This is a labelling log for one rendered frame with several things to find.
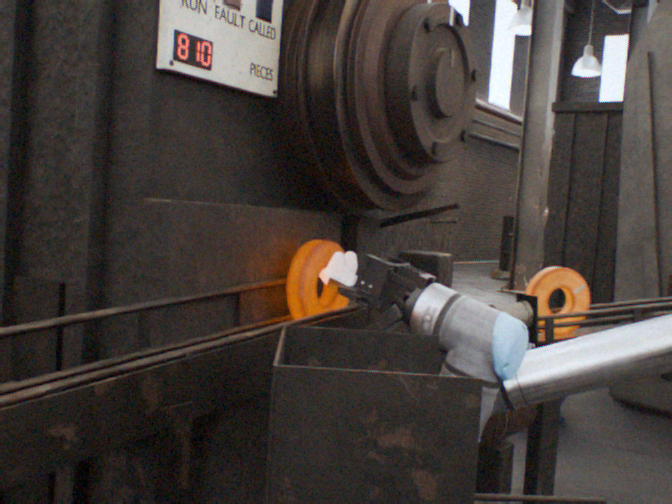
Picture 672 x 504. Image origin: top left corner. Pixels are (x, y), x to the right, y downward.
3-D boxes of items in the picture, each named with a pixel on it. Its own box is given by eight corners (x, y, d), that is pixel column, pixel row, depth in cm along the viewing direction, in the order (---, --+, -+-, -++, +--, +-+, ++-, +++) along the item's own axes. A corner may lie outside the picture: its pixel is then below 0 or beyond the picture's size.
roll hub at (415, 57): (378, 153, 130) (391, -16, 128) (449, 168, 153) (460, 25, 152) (408, 154, 127) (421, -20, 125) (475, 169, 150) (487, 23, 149)
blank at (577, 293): (541, 346, 178) (549, 349, 175) (511, 290, 174) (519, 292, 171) (592, 309, 181) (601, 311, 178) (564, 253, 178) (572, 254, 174)
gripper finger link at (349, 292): (340, 275, 131) (381, 294, 126) (337, 284, 131) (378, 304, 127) (324, 276, 127) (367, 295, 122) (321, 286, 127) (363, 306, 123)
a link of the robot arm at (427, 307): (450, 342, 125) (423, 349, 116) (425, 330, 127) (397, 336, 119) (468, 291, 123) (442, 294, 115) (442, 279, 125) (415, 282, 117)
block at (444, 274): (387, 359, 167) (395, 250, 166) (404, 355, 174) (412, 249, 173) (431, 368, 162) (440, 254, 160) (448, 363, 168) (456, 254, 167)
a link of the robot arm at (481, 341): (496, 389, 110) (521, 324, 109) (422, 352, 117) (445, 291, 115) (517, 383, 118) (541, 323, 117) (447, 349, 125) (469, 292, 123)
